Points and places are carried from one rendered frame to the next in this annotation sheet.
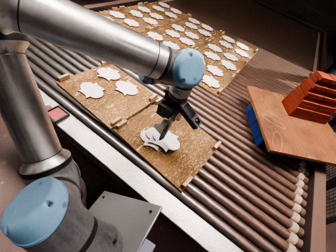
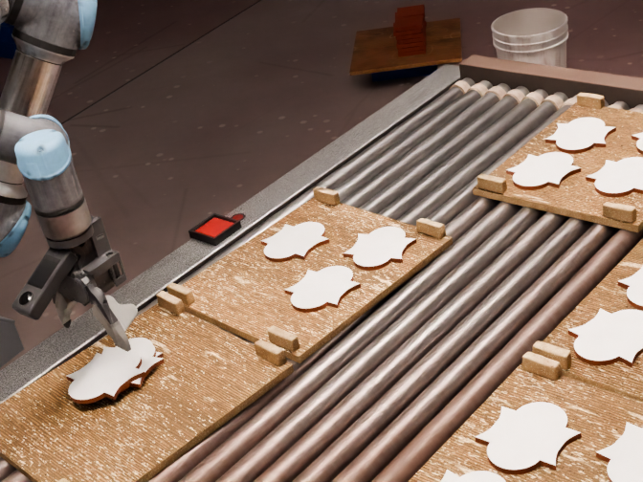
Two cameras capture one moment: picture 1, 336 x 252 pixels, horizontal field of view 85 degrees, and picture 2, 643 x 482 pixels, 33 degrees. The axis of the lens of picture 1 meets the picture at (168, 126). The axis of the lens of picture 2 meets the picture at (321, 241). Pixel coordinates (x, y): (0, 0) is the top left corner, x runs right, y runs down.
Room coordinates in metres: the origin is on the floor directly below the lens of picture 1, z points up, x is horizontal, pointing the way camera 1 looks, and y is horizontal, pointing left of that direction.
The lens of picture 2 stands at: (1.54, -1.14, 1.99)
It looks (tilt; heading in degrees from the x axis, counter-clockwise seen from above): 30 degrees down; 117
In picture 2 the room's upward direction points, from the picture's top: 12 degrees counter-clockwise
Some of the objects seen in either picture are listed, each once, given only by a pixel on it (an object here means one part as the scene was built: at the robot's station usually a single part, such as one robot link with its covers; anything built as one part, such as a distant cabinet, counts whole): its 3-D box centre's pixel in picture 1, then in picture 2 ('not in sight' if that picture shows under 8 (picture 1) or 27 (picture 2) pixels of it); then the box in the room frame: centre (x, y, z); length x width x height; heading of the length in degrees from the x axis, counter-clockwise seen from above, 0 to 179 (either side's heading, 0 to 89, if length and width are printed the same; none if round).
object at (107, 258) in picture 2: (172, 104); (83, 260); (0.53, 0.01, 1.17); 0.09 x 0.08 x 0.12; 73
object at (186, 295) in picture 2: (116, 121); (180, 294); (0.53, 0.23, 0.95); 0.06 x 0.02 x 0.03; 158
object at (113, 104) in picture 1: (110, 91); (309, 270); (0.73, 0.36, 0.93); 0.41 x 0.35 x 0.02; 68
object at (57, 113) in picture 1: (56, 114); (214, 230); (0.47, 0.49, 0.92); 0.06 x 0.06 x 0.01; 71
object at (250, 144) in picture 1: (159, 86); (392, 371); (0.96, 0.14, 0.90); 1.95 x 0.05 x 0.05; 71
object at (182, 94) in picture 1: (180, 89); (63, 217); (0.53, 0.01, 1.25); 0.08 x 0.08 x 0.05
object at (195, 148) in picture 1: (169, 137); (130, 398); (0.57, -0.03, 0.93); 0.41 x 0.35 x 0.02; 66
